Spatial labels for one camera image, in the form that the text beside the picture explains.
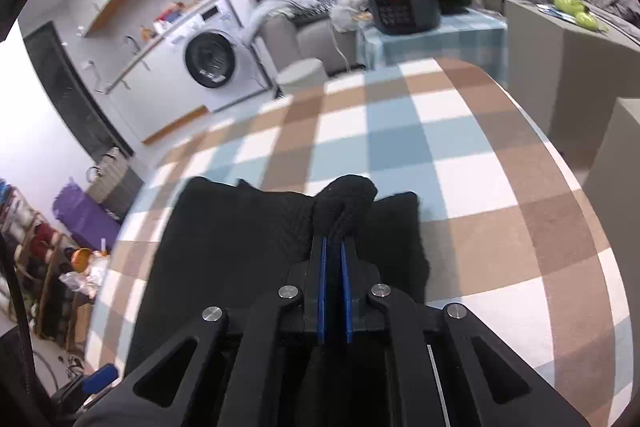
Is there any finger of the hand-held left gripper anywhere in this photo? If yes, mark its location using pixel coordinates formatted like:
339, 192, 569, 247
52, 364, 121, 413

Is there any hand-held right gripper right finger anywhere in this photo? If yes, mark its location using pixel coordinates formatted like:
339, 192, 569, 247
340, 239, 593, 427

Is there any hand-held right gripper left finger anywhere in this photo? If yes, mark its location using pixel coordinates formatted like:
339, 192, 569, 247
75, 234, 329, 427

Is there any black knit sweater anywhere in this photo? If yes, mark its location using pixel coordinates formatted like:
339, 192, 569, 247
122, 174, 432, 427

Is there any white plastic bag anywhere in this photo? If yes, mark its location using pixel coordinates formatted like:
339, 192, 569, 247
59, 252, 114, 304

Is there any orange bowl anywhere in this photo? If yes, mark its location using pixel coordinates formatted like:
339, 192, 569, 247
70, 248, 96, 273

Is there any wooden shoe rack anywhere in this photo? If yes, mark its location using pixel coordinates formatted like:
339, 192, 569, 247
0, 179, 82, 349

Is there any purple bag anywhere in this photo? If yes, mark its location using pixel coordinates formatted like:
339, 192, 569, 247
52, 184, 123, 253

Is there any checked tablecloth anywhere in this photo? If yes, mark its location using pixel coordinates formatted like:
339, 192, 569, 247
82, 57, 633, 427

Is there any woven basket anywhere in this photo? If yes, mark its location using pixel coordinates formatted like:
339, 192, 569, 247
85, 147, 143, 221

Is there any round grey stool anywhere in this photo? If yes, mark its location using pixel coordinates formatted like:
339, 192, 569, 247
276, 58, 329, 96

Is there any small grey sofa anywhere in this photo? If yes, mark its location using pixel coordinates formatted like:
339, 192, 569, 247
247, 0, 367, 78

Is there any white kitchen counter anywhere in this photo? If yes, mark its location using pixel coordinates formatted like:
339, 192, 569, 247
95, 27, 213, 144

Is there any white washing machine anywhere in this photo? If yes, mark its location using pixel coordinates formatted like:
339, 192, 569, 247
167, 0, 273, 114

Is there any small table with checked cloth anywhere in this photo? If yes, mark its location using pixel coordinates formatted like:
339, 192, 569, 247
357, 7, 509, 82

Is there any light grey garment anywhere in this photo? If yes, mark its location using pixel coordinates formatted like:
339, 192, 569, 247
242, 0, 321, 54

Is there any white crumpled cloth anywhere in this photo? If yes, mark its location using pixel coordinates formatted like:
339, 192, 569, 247
330, 0, 374, 30

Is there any low grey cabinet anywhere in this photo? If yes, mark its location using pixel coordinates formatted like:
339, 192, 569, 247
582, 97, 640, 269

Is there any black multicooker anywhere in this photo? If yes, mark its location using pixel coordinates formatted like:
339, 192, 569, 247
362, 0, 442, 36

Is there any black glass cabinet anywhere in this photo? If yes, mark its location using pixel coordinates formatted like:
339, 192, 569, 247
22, 21, 135, 158

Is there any tall grey cabinet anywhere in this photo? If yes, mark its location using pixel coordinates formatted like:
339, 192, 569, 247
502, 0, 640, 174

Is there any green plush toy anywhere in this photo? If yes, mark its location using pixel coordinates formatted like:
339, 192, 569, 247
550, 0, 602, 30

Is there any dark grey garment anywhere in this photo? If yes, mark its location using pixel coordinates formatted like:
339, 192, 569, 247
575, 0, 640, 44

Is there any white cable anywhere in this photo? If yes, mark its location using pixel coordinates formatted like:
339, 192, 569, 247
330, 27, 352, 74

